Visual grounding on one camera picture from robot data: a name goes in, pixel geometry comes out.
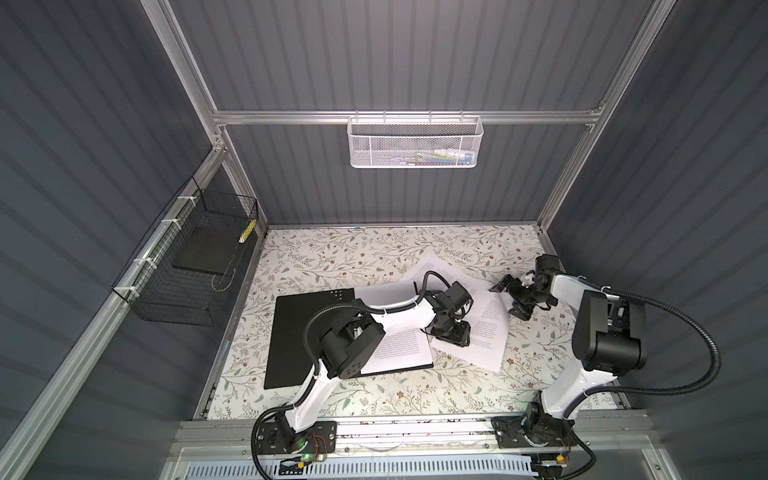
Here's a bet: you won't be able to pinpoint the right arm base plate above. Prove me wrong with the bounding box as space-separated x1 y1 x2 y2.
491 415 577 448

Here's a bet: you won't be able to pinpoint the white ventilated front rail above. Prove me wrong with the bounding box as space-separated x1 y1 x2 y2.
182 458 535 480

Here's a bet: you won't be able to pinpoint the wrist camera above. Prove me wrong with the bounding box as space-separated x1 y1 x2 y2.
444 281 473 311
534 254 564 278

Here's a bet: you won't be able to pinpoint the white wire mesh basket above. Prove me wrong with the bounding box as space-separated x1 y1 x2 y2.
346 115 484 169

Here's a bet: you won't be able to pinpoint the red folder black inside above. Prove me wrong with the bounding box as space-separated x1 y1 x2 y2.
263 281 436 390

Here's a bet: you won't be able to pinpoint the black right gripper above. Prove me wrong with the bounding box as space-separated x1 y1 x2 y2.
492 275 553 320

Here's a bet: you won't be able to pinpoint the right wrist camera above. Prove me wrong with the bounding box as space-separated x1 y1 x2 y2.
534 254 564 278

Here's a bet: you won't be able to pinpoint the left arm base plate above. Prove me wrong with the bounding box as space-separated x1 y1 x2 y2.
252 420 338 455

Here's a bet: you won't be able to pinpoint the printed paper sheet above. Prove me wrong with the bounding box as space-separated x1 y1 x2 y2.
401 251 509 374
353 281 434 376

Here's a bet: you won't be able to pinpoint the yellow green marker pen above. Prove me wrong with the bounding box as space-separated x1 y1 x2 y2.
238 220 257 244

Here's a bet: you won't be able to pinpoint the floral patterned table mat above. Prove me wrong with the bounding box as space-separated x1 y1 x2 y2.
207 225 575 420

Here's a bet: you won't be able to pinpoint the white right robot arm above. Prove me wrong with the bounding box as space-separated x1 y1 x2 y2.
490 272 647 447

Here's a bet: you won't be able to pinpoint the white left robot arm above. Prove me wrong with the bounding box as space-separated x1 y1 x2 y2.
276 271 474 436

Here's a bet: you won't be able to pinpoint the black wire basket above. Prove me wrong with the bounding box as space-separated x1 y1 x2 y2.
113 180 260 327

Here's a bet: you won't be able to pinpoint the pens in white basket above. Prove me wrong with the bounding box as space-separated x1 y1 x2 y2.
391 149 476 168

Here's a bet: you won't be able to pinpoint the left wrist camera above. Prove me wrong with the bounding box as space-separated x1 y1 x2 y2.
444 281 473 311

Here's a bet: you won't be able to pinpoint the printed paper sheet back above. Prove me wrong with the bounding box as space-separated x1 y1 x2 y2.
401 251 509 374

